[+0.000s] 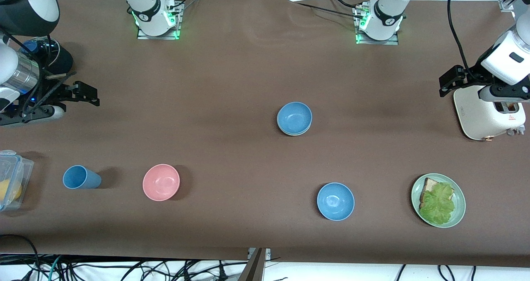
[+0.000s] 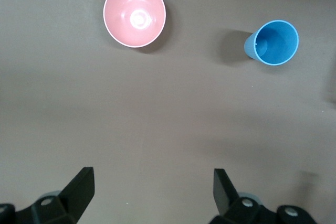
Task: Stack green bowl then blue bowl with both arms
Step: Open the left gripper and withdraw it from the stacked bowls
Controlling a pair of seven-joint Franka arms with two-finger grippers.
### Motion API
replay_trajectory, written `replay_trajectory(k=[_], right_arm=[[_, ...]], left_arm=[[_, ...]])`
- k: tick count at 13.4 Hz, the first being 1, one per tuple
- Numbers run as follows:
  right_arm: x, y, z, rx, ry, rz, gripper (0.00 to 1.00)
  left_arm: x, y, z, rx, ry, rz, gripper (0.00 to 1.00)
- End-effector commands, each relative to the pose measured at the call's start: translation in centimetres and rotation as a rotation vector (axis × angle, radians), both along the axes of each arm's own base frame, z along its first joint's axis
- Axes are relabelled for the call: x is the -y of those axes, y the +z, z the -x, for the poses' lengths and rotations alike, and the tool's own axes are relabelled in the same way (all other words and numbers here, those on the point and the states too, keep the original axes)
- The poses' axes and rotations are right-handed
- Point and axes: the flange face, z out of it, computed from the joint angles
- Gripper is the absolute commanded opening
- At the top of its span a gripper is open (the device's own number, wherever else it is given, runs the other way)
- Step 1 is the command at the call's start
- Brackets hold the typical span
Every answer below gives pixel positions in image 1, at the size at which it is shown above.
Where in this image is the blue bowl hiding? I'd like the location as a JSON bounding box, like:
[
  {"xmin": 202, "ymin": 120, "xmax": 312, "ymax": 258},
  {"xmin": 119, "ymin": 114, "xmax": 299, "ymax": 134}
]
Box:
[
  {"xmin": 277, "ymin": 102, "xmax": 313, "ymax": 135},
  {"xmin": 317, "ymin": 183, "xmax": 355, "ymax": 221}
]

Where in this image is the green bowl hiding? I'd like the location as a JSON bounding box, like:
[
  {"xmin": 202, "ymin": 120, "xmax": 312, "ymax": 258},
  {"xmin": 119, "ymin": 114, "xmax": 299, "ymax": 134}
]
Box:
[{"xmin": 277, "ymin": 122, "xmax": 312, "ymax": 137}]

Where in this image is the pink bowl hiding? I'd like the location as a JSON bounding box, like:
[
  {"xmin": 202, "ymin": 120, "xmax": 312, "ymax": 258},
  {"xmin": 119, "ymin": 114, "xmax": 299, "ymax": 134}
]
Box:
[{"xmin": 142, "ymin": 164, "xmax": 181, "ymax": 202}]

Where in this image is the cream toaster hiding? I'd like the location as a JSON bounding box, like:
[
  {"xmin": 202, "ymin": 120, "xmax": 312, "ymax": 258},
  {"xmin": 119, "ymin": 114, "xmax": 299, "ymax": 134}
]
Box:
[{"xmin": 453, "ymin": 84, "xmax": 527, "ymax": 142}]

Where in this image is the blue cup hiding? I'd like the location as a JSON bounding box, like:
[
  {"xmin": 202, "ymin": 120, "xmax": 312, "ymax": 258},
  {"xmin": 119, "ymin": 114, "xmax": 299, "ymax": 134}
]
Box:
[{"xmin": 63, "ymin": 165, "xmax": 102, "ymax": 190}]

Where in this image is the clear plastic container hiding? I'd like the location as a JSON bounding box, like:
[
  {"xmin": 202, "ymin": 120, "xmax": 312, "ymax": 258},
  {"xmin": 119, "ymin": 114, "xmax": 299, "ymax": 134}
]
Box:
[{"xmin": 0, "ymin": 150, "xmax": 34, "ymax": 212}]

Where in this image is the toast slice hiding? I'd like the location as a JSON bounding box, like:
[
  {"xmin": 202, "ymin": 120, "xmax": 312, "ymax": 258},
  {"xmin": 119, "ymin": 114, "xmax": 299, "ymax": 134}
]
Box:
[{"xmin": 419, "ymin": 178, "xmax": 455, "ymax": 209}]

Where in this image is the yellow lemon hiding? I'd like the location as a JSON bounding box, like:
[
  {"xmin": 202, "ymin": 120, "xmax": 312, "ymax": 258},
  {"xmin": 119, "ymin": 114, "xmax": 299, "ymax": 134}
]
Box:
[{"xmin": 0, "ymin": 179, "xmax": 22, "ymax": 203}]

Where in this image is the green lettuce leaf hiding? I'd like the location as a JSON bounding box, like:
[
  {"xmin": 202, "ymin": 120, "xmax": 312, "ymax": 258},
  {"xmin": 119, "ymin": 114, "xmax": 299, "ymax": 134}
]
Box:
[{"xmin": 419, "ymin": 183, "xmax": 456, "ymax": 226}]

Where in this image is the green plate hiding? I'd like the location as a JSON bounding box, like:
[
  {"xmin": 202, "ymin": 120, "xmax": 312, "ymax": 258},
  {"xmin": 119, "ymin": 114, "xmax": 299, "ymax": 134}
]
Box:
[{"xmin": 411, "ymin": 173, "xmax": 466, "ymax": 228}]

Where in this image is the brown table cover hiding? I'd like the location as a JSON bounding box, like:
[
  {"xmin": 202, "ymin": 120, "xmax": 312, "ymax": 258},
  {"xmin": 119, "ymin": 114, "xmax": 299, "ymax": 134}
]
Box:
[{"xmin": 0, "ymin": 0, "xmax": 530, "ymax": 269}]

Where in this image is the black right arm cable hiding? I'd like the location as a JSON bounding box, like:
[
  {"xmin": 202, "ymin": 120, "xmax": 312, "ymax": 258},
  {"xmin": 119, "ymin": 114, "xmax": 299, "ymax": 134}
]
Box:
[{"xmin": 0, "ymin": 33, "xmax": 77, "ymax": 117}]

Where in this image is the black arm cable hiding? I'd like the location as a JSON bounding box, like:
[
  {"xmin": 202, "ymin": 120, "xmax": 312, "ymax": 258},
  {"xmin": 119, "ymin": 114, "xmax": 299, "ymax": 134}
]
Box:
[
  {"xmin": 447, "ymin": 0, "xmax": 473, "ymax": 72},
  {"xmin": 0, "ymin": 33, "xmax": 77, "ymax": 117}
]

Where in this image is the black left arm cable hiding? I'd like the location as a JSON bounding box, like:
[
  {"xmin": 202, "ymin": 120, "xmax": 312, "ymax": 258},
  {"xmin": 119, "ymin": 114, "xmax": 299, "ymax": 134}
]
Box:
[{"xmin": 447, "ymin": 0, "xmax": 473, "ymax": 72}]

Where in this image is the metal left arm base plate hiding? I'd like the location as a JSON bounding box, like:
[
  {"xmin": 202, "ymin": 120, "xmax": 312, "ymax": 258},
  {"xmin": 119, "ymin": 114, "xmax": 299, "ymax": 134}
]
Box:
[{"xmin": 355, "ymin": 6, "xmax": 400, "ymax": 46}]

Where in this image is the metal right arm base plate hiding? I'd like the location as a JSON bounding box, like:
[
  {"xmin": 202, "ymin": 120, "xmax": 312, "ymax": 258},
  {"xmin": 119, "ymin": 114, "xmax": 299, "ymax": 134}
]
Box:
[{"xmin": 137, "ymin": 6, "xmax": 182, "ymax": 40}]

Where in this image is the teal cable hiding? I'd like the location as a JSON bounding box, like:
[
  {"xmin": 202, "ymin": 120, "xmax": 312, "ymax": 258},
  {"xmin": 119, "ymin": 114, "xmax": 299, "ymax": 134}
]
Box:
[{"xmin": 48, "ymin": 255, "xmax": 63, "ymax": 281}]

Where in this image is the silver table bracket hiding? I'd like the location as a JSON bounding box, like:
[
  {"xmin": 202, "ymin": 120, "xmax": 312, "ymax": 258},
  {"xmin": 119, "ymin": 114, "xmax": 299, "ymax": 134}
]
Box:
[{"xmin": 248, "ymin": 248, "xmax": 272, "ymax": 262}]

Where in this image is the dark metal post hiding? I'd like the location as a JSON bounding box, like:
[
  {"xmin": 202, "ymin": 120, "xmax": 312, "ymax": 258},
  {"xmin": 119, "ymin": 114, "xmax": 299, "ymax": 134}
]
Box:
[{"xmin": 238, "ymin": 249, "xmax": 265, "ymax": 281}]

